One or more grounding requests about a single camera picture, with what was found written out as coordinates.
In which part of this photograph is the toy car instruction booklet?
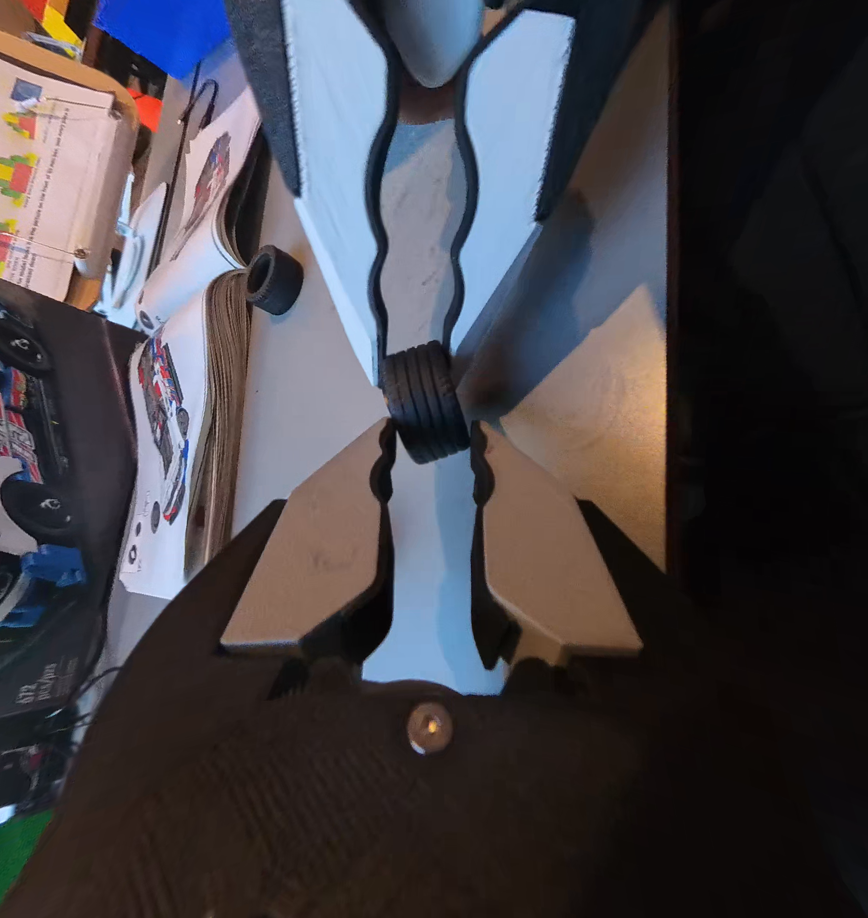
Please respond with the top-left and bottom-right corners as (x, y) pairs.
(117, 89), (273, 600)

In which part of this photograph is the blue plastic container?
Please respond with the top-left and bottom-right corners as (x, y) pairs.
(93, 0), (234, 80)

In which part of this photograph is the black toy car box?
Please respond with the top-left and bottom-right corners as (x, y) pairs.
(0, 287), (141, 727)

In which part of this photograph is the thin black cable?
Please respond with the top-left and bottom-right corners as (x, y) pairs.
(147, 79), (220, 266)

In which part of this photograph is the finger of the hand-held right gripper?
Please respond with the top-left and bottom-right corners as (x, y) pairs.
(282, 0), (399, 388)
(437, 0), (577, 356)

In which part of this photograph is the black rubber tire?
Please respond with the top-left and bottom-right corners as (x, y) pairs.
(378, 343), (472, 464)
(244, 245), (306, 317)

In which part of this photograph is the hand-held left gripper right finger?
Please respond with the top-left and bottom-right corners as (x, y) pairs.
(470, 419), (644, 669)

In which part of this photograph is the wooden display board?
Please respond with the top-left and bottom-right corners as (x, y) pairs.
(0, 22), (141, 311)

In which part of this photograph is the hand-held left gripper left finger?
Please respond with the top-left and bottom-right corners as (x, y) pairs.
(220, 418), (396, 664)

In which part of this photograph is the printed brick instruction sheet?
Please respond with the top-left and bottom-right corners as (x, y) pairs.
(0, 46), (119, 302)

